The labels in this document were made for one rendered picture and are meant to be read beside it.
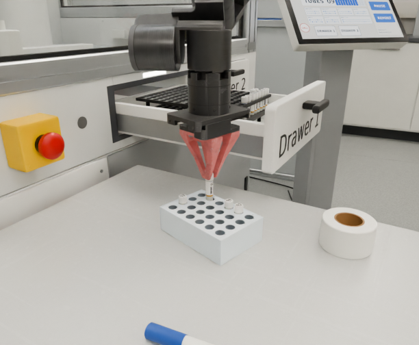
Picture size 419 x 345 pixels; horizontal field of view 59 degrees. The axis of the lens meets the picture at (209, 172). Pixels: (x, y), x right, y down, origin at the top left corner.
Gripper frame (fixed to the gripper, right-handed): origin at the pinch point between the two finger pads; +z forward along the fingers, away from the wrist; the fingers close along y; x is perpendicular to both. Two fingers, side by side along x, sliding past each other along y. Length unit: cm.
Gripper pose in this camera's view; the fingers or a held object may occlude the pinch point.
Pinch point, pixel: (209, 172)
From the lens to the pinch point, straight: 53.9
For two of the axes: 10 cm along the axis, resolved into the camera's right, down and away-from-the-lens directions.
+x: 7.0, 2.8, -6.6
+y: -7.1, 2.8, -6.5
